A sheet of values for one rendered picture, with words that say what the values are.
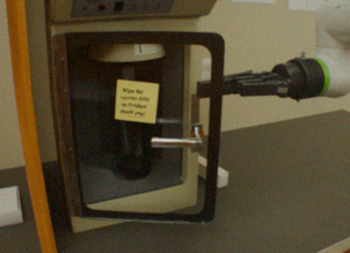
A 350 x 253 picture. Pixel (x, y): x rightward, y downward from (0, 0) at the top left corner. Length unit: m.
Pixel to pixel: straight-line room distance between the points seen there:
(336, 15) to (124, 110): 0.49
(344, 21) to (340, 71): 0.13
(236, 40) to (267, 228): 0.75
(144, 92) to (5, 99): 0.60
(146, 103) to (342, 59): 0.46
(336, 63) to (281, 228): 0.41
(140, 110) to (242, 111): 0.84
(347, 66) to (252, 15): 0.62
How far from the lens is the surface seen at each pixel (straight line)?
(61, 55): 0.70
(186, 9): 0.75
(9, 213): 0.93
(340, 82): 0.88
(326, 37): 0.88
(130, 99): 0.69
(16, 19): 0.61
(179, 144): 0.66
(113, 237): 0.86
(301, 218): 0.96
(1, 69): 1.15
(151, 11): 0.71
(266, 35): 1.48
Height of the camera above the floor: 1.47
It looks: 22 degrees down
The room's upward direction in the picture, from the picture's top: 1 degrees clockwise
